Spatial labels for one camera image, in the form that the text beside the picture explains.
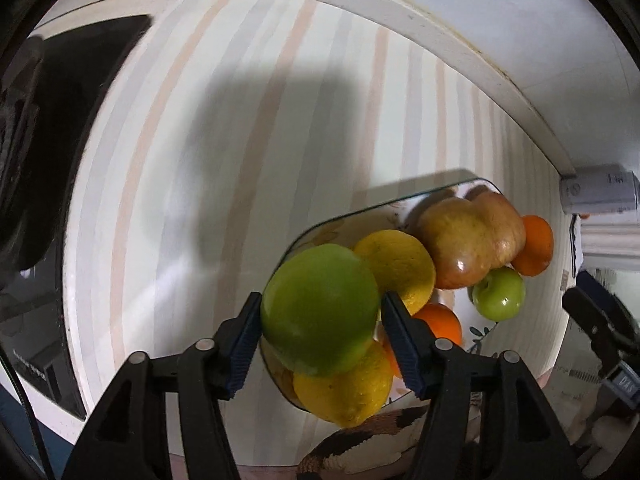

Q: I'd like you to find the orange tangerine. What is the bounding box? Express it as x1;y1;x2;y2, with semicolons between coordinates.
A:
383;304;462;378
511;214;554;278

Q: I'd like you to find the yellow lemon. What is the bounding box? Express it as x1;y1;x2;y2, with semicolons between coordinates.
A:
292;341;394;428
354;230;436;315

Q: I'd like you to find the green apple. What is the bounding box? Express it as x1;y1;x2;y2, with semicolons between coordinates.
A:
472;266;525;323
262;244;380;376

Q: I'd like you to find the brown red apple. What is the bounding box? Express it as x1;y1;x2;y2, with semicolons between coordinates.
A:
416;197;495;289
472;191;526;269

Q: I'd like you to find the white spray can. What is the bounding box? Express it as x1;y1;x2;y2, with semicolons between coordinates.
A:
560;165;639;214

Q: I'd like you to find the oval floral ceramic plate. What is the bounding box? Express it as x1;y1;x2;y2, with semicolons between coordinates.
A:
259;178;502;413

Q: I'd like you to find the striped cat table mat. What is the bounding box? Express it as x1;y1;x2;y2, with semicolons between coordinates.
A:
62;0;576;480

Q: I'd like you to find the black gas stove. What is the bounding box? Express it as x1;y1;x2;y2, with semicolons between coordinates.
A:
1;15;151;418

